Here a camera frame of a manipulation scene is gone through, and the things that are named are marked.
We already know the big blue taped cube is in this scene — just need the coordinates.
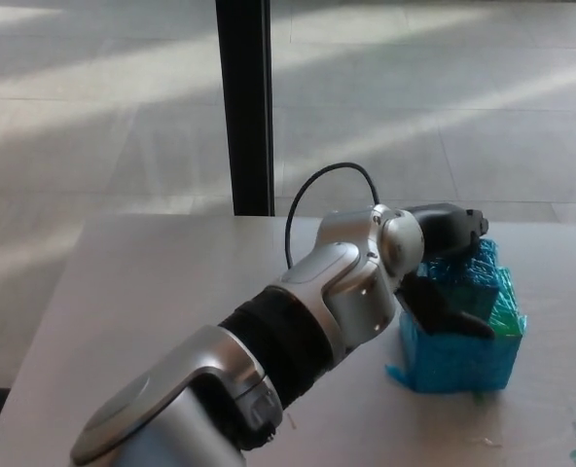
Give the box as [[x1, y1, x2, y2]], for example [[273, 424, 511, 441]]
[[384, 265, 530, 393]]

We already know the small blue taped cube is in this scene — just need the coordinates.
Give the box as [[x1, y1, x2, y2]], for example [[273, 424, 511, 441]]
[[415, 237, 502, 322]]

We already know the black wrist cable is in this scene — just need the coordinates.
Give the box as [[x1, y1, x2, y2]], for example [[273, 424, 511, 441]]
[[284, 162, 381, 270]]

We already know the black window frame post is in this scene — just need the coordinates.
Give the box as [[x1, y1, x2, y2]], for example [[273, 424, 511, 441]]
[[214, 0, 275, 217]]

